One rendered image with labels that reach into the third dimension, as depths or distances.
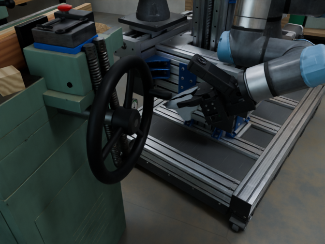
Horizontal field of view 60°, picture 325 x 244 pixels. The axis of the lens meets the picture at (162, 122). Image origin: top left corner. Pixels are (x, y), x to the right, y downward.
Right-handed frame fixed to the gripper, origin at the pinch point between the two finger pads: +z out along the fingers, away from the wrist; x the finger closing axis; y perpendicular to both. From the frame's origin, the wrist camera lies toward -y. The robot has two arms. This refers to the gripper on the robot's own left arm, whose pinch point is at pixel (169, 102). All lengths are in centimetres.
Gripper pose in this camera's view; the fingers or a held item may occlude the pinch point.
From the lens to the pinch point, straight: 70.9
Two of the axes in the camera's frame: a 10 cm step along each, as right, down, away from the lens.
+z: -8.1, 2.3, 5.4
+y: 4.7, 8.0, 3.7
